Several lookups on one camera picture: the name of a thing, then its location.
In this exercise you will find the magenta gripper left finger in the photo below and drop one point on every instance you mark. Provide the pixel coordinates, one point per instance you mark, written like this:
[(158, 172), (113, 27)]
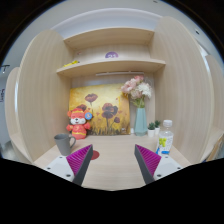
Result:
[(79, 162)]

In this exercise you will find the pink white flower bouquet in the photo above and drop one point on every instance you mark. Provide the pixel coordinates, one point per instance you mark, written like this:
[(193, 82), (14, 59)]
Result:
[(138, 90)]

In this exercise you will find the purple round sticker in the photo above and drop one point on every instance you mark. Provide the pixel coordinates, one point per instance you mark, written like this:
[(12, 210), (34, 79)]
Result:
[(111, 54)]

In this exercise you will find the small potted plant white pot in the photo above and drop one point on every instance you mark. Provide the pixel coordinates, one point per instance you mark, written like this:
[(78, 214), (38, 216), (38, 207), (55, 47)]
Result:
[(151, 129)]

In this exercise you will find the grey ceramic mug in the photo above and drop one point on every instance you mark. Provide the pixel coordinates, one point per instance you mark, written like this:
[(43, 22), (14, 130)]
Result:
[(65, 143)]

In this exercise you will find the red plush fox toy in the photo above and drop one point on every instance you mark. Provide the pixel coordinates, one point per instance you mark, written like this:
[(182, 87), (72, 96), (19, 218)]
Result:
[(79, 123)]

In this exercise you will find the yellow object on shelf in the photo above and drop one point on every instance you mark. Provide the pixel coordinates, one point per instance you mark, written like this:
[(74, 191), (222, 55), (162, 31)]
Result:
[(71, 63)]

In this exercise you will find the red round coaster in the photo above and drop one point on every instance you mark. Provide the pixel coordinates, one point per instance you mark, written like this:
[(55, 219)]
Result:
[(95, 155)]

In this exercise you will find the teal vase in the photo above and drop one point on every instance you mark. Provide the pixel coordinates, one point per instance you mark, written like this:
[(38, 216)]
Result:
[(140, 126)]

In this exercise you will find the clear plastic water bottle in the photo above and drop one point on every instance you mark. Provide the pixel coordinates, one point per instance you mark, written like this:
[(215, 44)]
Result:
[(165, 138)]

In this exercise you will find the white light bar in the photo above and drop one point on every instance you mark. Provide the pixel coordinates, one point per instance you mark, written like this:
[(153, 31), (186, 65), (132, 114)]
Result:
[(120, 73)]

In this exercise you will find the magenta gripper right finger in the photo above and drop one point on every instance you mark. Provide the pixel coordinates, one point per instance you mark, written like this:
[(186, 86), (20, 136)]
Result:
[(148, 162)]

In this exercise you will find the poppy flower painting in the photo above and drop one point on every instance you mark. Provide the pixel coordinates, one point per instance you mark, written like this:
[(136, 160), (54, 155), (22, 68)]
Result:
[(108, 105)]

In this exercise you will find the wooden shelf unit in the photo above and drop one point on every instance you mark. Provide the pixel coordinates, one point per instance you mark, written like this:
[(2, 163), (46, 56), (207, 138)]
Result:
[(186, 83)]

